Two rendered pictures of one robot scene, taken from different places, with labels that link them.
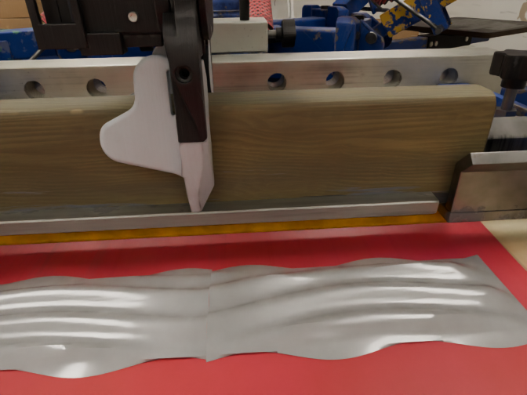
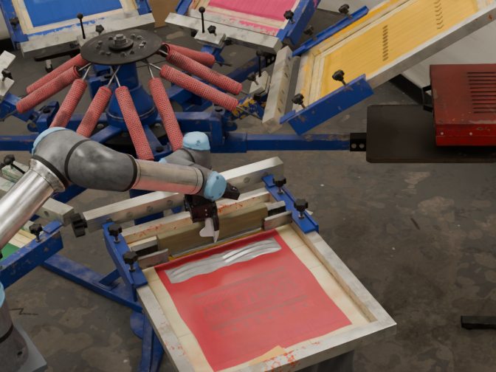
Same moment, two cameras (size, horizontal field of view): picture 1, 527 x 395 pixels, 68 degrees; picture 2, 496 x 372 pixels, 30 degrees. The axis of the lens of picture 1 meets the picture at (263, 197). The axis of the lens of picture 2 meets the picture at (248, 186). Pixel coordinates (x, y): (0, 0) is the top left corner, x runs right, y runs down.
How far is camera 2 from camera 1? 261 cm
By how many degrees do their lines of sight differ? 15
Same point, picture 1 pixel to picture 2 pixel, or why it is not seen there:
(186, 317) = (221, 260)
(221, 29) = not seen: hidden behind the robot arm
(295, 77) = not seen: hidden behind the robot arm
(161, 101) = (209, 224)
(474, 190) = (267, 224)
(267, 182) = (226, 232)
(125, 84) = (159, 204)
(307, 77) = not seen: hidden behind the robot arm
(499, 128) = (272, 207)
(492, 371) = (271, 255)
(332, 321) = (246, 255)
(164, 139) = (210, 230)
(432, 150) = (257, 218)
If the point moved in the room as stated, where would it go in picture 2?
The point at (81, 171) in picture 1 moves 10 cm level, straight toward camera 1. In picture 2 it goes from (192, 239) to (215, 252)
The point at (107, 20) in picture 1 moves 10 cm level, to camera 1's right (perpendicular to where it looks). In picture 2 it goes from (202, 215) to (233, 207)
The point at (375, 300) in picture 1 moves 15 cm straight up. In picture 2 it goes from (252, 250) to (249, 209)
